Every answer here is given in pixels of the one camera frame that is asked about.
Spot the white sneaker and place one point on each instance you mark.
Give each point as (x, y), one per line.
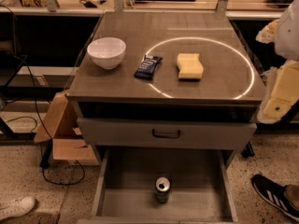
(17, 207)

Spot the grey drawer cabinet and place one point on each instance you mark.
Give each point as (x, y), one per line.
(230, 89)

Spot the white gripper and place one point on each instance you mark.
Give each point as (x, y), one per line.
(289, 34)

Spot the closed top drawer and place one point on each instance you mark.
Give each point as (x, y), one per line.
(137, 133)

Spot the yellow sponge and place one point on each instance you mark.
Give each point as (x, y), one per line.
(189, 66)

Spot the white ceramic bowl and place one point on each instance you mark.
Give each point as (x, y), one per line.
(107, 52)

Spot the brown cardboard box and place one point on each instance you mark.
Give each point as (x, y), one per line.
(60, 127)

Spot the blue snack bar wrapper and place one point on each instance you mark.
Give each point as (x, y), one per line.
(148, 66)

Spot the green soda can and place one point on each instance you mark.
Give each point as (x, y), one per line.
(162, 189)

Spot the black drawer handle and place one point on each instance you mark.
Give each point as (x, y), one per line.
(173, 135)

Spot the open middle drawer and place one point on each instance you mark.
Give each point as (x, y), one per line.
(125, 192)

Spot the black striped sneaker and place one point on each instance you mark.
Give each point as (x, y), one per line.
(284, 198)

